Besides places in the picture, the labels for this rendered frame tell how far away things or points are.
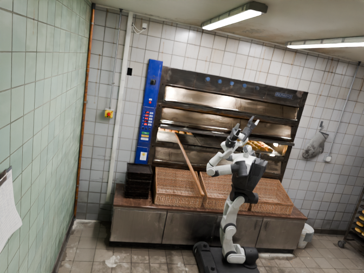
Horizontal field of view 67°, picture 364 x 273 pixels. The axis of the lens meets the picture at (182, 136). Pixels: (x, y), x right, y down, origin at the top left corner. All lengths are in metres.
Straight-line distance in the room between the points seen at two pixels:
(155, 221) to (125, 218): 0.35
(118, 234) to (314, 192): 2.86
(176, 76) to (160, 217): 1.65
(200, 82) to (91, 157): 1.62
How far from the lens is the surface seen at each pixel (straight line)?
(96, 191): 3.73
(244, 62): 3.54
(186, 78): 3.36
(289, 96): 3.88
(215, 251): 3.47
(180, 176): 3.61
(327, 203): 4.83
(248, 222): 3.62
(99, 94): 3.34
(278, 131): 3.90
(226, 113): 3.55
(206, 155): 3.65
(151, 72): 3.26
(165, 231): 3.39
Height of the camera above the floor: 2.18
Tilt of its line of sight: 15 degrees down
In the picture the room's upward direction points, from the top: 11 degrees clockwise
